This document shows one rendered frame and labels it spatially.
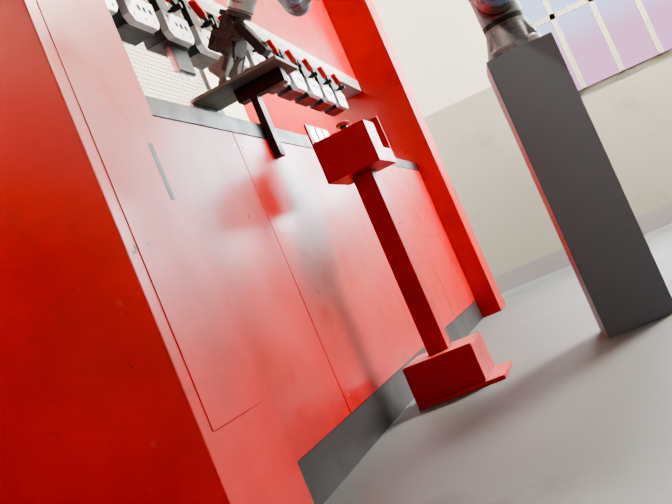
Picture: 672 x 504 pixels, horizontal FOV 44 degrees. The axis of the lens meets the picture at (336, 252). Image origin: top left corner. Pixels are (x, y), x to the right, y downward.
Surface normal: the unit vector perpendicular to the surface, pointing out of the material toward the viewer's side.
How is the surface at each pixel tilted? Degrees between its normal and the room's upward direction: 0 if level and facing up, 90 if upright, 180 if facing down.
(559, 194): 90
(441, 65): 90
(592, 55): 90
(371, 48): 90
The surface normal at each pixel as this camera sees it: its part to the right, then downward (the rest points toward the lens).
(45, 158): -0.29, 0.06
